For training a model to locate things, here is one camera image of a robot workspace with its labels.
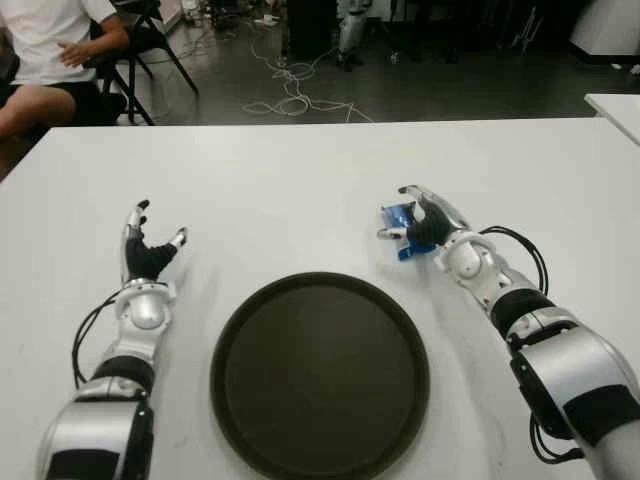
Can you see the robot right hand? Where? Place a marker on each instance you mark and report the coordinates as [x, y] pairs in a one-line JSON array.
[[435, 222]]

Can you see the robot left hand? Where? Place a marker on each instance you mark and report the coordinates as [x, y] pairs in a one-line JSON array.
[[142, 257]]

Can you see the blue Oreo packet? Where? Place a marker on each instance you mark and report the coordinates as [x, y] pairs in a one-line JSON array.
[[397, 215]]

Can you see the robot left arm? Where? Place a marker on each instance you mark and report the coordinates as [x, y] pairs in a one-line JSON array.
[[145, 310]]

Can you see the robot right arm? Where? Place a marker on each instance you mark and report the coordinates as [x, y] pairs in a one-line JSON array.
[[565, 365]]

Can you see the round dark brown tray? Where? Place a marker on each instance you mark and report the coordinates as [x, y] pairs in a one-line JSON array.
[[320, 375]]

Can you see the silver humanoid robot legs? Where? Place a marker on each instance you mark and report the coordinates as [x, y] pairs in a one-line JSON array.
[[348, 30]]

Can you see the white side table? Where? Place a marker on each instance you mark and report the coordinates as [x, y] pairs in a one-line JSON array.
[[620, 112]]

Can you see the folded metal stand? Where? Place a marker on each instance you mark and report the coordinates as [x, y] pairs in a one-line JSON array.
[[530, 27]]

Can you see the black folding chair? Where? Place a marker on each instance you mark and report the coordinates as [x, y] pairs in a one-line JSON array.
[[150, 37]]

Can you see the black cabinet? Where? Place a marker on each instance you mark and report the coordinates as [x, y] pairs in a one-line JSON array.
[[310, 25]]

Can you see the seated person white shirt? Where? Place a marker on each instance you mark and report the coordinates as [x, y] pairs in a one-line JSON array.
[[45, 40]]

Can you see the white display cabinet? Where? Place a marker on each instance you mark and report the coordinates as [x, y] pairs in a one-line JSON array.
[[174, 16]]

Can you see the white power strip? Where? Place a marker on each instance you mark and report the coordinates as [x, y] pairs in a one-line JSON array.
[[267, 21]]

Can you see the white rounded machine housing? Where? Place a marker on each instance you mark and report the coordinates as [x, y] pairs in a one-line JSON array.
[[610, 25]]

